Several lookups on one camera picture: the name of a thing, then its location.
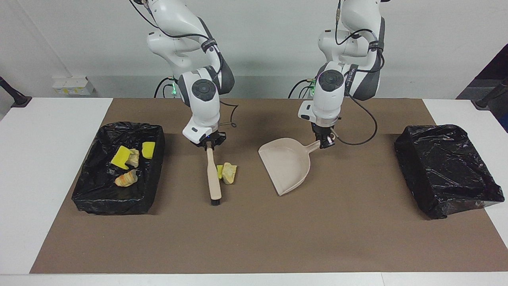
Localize orange striped croissant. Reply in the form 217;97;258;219
115;170;138;187

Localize white wall socket boxes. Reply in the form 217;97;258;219
52;77;96;96

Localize black stand leg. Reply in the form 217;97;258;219
475;77;508;110
0;76;32;108

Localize black bag lined bin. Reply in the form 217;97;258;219
394;124;505;220
71;122;165;216

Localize black arm base cable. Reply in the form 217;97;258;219
154;77;175;99
289;79;318;99

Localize beige hand brush black bristles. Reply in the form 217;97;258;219
206;147;222;206

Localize black right arm base cable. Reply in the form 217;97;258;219
154;77;175;99

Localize black left arm base cable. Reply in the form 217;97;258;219
289;79;318;99

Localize beige plastic dustpan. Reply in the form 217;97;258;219
258;137;323;197

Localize brown table mat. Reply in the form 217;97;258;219
30;98;508;274

